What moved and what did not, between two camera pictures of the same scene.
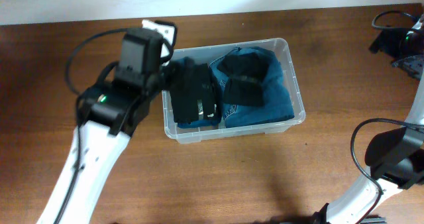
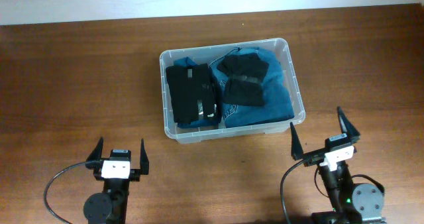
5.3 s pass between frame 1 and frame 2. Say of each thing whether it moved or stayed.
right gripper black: moved
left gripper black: moved
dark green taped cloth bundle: stayed
